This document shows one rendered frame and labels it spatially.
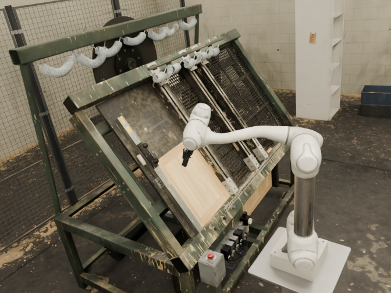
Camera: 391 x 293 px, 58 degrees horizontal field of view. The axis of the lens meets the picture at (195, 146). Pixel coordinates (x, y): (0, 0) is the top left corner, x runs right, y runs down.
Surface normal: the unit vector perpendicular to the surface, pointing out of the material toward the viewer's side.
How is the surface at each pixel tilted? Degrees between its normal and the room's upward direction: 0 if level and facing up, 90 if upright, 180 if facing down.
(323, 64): 90
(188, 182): 56
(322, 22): 90
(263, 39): 90
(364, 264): 0
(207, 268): 90
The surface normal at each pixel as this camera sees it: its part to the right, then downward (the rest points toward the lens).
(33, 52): 0.83, 0.14
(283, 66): -0.58, 0.42
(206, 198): 0.62, -0.39
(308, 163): -0.21, 0.36
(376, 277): -0.13, -0.90
